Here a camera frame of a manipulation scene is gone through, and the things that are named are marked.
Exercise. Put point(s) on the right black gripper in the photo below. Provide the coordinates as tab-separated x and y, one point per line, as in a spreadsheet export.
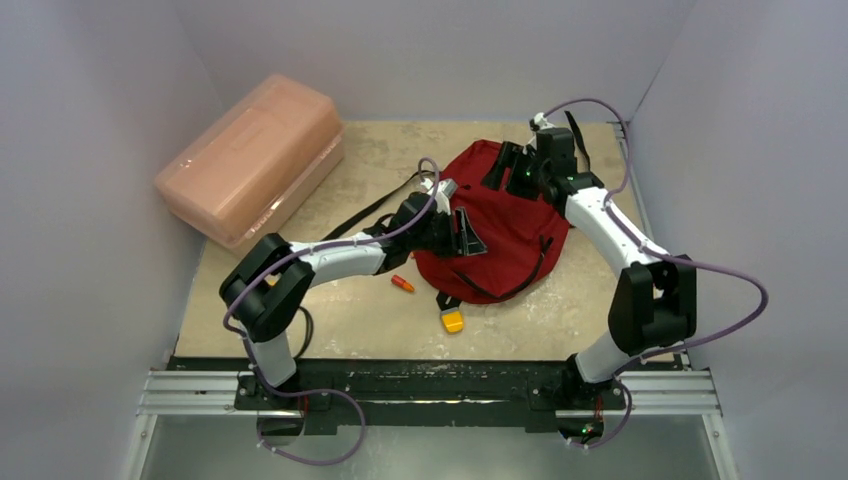
515	172

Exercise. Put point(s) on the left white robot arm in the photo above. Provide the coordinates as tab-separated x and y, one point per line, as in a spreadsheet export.
266	289

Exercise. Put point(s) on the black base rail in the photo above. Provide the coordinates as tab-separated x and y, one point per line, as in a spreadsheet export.
325	394

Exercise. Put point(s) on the yellow grey eraser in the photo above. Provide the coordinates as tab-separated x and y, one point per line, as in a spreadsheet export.
452	320

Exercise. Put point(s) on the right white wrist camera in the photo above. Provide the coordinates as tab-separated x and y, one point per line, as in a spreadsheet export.
540	122

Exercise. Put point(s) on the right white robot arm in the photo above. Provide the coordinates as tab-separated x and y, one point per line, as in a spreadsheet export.
654	304

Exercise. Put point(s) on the pink translucent storage box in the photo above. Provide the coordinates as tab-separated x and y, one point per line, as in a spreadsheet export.
248	173

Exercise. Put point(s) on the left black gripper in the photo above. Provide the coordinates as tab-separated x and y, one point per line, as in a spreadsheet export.
464	243

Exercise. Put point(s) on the red orange marker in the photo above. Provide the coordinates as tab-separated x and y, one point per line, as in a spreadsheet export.
402	283

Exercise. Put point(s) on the aluminium frame rail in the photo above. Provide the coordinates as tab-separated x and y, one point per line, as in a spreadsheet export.
188	428

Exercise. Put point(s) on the red backpack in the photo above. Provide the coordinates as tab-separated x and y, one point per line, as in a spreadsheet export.
524	238

